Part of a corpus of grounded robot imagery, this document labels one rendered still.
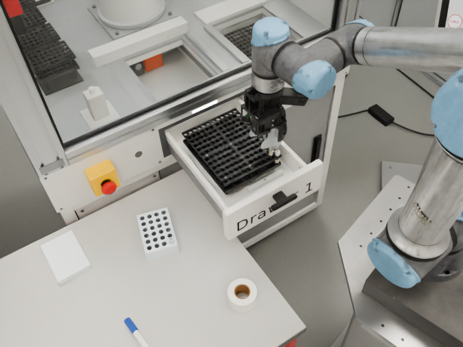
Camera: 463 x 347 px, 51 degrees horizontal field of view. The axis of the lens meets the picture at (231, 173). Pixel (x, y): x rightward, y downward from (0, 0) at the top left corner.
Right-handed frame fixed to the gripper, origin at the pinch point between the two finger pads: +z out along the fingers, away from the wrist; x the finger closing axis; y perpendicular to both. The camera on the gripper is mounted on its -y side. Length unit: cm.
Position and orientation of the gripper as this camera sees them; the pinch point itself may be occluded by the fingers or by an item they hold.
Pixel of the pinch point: (272, 141)
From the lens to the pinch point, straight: 125.7
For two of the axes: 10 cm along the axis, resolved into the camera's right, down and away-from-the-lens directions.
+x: 5.4, 6.4, -5.4
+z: 0.2, 6.3, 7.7
